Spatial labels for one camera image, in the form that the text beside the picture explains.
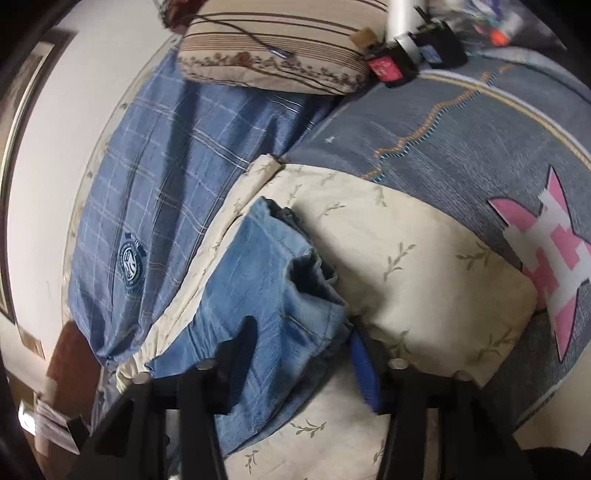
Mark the dark red small bottle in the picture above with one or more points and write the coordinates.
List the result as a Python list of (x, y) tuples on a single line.
[(385, 69)]

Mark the brown wooden cabinet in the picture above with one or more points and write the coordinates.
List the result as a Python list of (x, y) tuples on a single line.
[(74, 364)]

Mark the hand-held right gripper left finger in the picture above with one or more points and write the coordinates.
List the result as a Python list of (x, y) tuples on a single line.
[(231, 369)]

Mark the brown bag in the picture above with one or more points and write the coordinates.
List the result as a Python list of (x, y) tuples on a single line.
[(173, 11)]

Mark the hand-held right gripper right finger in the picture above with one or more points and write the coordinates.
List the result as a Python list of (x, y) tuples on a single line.
[(364, 374)]

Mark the striped beige pillow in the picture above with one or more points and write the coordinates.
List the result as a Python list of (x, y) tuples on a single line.
[(323, 46)]

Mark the cream leaf-print quilt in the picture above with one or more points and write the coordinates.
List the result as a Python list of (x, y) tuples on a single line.
[(415, 258)]

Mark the blue plaid bed cover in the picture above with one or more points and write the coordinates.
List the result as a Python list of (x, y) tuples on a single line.
[(161, 161)]

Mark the small orange and white bottle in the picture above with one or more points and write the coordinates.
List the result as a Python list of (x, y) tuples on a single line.
[(501, 32)]

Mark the grey-blue blanket with pink star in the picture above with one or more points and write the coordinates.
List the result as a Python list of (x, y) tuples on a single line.
[(461, 152)]

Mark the blue denim pants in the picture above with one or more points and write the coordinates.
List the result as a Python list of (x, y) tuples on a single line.
[(258, 277)]

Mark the white plastic roll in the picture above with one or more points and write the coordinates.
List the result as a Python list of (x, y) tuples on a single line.
[(401, 18)]

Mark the black box with blue label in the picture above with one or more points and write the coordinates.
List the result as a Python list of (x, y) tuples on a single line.
[(443, 46)]

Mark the white paper card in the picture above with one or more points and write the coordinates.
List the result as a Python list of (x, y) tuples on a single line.
[(48, 422)]

